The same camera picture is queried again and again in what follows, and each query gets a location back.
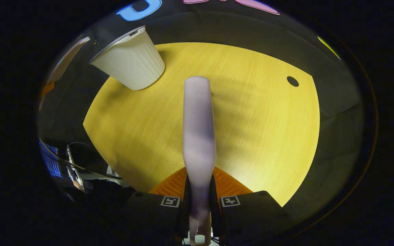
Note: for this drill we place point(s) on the wooden desktop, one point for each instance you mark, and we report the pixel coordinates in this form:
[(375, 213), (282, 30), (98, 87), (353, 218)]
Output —
[(258, 136)]

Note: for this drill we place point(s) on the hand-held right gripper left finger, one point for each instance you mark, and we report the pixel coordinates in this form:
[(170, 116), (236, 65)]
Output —
[(156, 215)]

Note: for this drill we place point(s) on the small lilac broom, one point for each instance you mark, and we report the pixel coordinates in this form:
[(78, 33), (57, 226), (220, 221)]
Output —
[(199, 136)]

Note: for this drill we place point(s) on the white ribbed garbage bin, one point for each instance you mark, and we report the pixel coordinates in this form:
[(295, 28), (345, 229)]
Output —
[(132, 65)]

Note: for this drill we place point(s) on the black round desk grommet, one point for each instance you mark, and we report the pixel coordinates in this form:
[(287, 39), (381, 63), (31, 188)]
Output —
[(292, 81)]

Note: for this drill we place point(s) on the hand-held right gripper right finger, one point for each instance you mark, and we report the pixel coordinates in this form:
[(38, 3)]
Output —
[(251, 215)]

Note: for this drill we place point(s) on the computer monitor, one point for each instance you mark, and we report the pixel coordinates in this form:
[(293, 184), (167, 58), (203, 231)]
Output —
[(53, 167)]

